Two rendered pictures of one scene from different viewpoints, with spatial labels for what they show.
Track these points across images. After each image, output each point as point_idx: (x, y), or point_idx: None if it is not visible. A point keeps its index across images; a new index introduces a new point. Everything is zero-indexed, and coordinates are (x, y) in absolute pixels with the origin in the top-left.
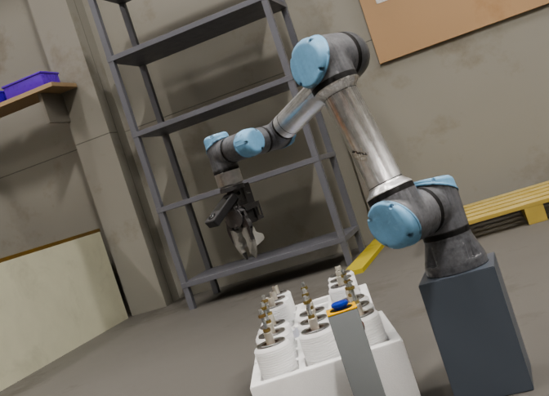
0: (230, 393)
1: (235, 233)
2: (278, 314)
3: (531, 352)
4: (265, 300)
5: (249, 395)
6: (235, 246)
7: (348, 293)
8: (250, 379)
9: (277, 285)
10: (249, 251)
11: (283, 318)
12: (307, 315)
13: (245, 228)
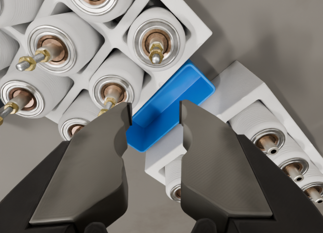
0: (310, 57)
1: (199, 190)
2: (245, 128)
3: (11, 136)
4: (150, 53)
5: (270, 52)
6: (223, 125)
7: (73, 135)
8: (305, 92)
9: (315, 202)
10: (123, 106)
11: (239, 128)
12: (101, 77)
13: (44, 213)
